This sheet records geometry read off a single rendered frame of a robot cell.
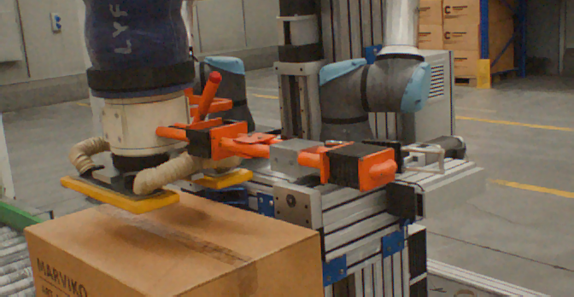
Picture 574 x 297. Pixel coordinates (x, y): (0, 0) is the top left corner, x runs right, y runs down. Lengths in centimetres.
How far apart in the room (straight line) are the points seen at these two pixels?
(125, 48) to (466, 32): 817
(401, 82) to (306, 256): 46
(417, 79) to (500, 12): 818
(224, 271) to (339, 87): 55
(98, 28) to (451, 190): 93
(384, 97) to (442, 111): 57
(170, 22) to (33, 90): 962
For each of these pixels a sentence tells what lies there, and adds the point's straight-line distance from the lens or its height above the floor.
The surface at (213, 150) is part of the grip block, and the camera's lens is 116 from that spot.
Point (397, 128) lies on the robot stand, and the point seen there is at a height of 102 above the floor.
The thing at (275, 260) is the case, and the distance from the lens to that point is 130.
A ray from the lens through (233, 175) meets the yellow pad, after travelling 136.
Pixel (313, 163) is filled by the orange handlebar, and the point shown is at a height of 118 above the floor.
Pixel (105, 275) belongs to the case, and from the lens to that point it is 131.
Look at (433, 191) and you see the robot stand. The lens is 160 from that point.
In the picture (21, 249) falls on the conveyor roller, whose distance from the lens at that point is 277.
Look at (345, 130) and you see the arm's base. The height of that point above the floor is 111.
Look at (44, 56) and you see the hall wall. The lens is 1111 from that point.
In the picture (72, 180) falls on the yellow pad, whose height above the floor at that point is 107.
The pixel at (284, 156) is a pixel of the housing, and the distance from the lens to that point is 103.
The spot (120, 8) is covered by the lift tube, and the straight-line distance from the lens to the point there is 130.
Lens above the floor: 144
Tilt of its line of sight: 13 degrees down
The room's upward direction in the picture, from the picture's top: 4 degrees counter-clockwise
